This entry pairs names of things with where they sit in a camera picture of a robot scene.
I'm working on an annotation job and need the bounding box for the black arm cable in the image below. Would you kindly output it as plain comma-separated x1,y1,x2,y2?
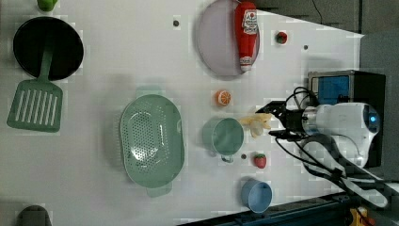
275,86,356,196

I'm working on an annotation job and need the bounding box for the green perforated colander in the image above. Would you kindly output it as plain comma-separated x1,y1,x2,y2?
120,86,184,198

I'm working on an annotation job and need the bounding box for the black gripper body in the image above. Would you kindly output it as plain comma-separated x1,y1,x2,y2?
281,107,307,137

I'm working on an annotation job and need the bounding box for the orange slice toy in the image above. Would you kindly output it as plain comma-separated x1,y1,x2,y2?
215,90,231,106

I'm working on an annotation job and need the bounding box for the green slotted spatula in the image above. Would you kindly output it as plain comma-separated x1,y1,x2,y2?
7,41,63,133

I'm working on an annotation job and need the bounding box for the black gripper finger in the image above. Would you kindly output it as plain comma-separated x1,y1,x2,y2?
269,130,305,140
256,101,286,115

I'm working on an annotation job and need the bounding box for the green mug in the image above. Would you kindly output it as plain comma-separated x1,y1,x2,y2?
201,118,244,163

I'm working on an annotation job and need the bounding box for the red toy tomato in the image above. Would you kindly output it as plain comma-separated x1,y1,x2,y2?
276,32,288,44

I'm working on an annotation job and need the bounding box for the red toy strawberry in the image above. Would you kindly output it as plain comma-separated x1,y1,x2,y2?
254,153,267,169

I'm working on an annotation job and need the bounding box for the red ketchup bottle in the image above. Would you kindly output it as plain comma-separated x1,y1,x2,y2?
234,1,258,72

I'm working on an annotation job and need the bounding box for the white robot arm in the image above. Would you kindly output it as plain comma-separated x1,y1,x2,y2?
257,101,394,209

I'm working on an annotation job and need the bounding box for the grey object at edge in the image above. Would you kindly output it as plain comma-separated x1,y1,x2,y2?
15,205,53,226

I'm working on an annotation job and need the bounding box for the peeled yellow toy banana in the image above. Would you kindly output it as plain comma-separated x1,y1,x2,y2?
239,113,272,138

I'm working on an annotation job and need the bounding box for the grey round plate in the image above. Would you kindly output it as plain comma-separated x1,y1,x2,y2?
197,0,260,76

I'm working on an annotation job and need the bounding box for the blue cup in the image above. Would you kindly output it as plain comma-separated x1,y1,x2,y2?
241,179,273,214

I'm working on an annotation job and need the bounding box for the green cylinder toy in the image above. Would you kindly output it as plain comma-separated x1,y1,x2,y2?
37,0,58,12

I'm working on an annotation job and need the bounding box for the black frying pan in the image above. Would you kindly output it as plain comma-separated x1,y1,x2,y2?
12,16,85,81

